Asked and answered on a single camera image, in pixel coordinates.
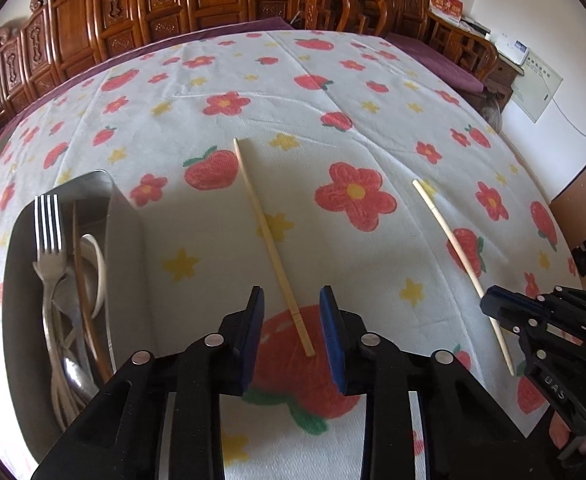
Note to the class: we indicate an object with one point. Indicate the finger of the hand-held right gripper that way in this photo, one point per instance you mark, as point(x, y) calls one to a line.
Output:
point(513, 296)
point(500, 312)

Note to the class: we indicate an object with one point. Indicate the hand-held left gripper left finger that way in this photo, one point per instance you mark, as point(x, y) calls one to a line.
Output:
point(253, 340)

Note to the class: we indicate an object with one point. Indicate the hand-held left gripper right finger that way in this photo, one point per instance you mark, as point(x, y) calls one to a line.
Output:
point(332, 340)

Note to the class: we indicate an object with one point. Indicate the light bamboo chopstick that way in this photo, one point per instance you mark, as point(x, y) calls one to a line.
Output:
point(451, 235)
point(273, 245)

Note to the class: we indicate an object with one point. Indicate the rectangular metal tray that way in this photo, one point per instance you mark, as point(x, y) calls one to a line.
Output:
point(123, 240)

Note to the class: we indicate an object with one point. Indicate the white plastic ladle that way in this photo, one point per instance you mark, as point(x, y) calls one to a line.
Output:
point(100, 265)

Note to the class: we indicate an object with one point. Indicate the brown wooden cabinet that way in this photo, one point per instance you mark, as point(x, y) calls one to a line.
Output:
point(583, 210)

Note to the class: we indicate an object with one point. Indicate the small fan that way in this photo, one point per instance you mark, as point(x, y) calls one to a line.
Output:
point(494, 114)

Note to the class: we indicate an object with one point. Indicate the strawberry flower printed tablecloth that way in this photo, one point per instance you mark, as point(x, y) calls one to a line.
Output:
point(323, 135)

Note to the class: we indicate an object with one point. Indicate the white device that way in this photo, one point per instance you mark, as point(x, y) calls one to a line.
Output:
point(513, 50)

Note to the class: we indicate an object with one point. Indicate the red box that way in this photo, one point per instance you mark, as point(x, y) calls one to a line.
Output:
point(445, 5)

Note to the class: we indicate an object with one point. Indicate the wooden armchair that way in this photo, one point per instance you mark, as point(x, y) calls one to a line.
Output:
point(323, 5)

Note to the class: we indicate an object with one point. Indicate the white wall chart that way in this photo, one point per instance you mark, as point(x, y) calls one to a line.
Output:
point(538, 87)

